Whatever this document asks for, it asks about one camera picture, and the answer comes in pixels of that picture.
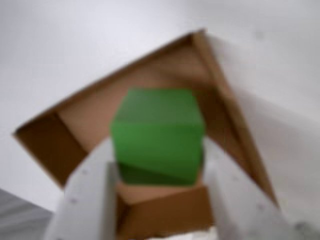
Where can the green cube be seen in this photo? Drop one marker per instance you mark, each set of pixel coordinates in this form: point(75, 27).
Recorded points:
point(157, 135)

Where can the brown cardboard box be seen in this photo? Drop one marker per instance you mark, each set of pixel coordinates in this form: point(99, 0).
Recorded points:
point(87, 112)

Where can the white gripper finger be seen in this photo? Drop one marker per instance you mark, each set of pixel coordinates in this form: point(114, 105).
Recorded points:
point(240, 200)
point(85, 200)

